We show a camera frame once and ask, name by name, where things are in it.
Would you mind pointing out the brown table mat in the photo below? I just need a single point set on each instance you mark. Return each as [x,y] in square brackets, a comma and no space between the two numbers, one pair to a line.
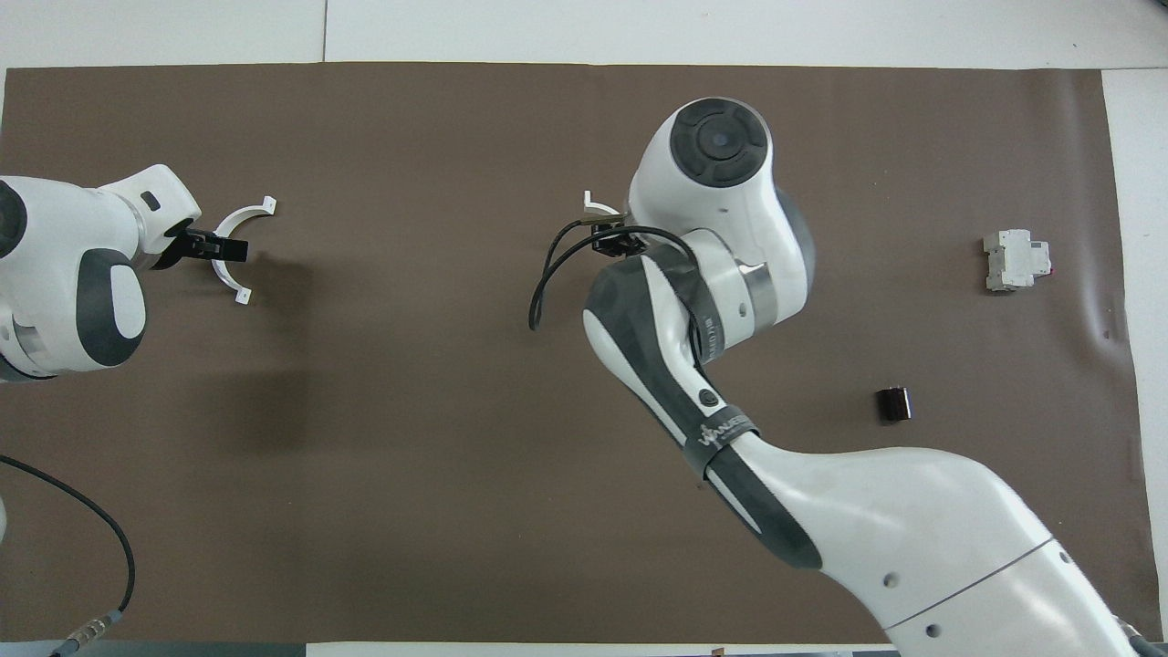
[411,456]

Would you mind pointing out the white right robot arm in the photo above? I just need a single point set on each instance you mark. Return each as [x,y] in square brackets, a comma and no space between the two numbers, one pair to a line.
[912,520]

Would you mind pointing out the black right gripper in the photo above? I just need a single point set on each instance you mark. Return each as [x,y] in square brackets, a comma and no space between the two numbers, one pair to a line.
[620,242]

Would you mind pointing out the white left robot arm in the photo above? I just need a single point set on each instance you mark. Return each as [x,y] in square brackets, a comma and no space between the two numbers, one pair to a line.
[55,228]

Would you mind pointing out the small black block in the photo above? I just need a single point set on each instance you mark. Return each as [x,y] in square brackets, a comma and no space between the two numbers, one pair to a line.
[894,405]

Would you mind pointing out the grey circuit breaker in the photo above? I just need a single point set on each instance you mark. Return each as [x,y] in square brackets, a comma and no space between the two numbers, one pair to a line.
[1008,260]

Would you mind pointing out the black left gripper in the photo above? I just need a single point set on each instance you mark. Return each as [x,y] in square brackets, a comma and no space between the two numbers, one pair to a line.
[175,245]

